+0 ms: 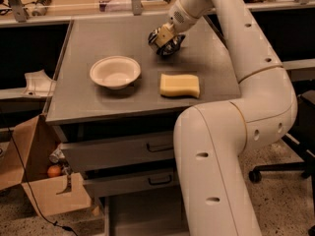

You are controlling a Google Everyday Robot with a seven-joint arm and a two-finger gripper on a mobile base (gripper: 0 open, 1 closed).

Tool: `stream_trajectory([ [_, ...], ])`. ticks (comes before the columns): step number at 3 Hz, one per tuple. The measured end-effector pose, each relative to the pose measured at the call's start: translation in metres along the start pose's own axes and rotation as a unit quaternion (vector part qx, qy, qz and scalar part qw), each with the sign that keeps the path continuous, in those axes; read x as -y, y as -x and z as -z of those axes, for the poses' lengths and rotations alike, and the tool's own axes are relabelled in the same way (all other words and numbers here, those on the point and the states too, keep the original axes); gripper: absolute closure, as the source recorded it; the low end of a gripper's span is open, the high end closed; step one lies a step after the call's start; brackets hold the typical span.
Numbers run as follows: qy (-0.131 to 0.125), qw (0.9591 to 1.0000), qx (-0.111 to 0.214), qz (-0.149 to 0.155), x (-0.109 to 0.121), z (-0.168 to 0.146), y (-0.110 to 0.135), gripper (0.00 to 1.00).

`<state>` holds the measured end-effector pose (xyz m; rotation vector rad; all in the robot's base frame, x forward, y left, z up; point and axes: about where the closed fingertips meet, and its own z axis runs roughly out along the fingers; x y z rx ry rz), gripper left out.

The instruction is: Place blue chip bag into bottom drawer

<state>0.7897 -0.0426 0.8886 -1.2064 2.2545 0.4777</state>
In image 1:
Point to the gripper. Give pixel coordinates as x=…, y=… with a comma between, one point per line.
x=179, y=20

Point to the blue Kettle chip bag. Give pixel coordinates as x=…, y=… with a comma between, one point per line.
x=169, y=48

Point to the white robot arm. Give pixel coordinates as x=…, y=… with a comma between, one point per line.
x=209, y=137

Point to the grey drawer cabinet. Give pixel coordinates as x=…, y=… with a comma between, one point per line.
x=114, y=108

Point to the top grey drawer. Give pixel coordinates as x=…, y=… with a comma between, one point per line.
x=120, y=151

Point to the middle grey drawer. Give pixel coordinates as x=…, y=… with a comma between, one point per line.
x=131, y=183

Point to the open bottom grey drawer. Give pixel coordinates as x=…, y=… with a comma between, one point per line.
x=158, y=212

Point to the yellow sponge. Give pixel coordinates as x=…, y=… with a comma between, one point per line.
x=179, y=85

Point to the white paper bowl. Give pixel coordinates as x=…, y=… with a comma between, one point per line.
x=115, y=72

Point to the black and white tool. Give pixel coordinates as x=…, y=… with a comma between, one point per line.
x=40, y=7

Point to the white curved plastic part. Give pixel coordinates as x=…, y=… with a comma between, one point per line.
x=38, y=85

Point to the small can in box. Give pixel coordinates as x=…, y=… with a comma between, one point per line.
x=57, y=156

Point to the black office chair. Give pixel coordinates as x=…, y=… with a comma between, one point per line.
x=282, y=185

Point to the orange fruit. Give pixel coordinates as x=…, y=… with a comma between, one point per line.
x=54, y=171

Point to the brown cardboard box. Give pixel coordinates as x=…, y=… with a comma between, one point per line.
x=25, y=163

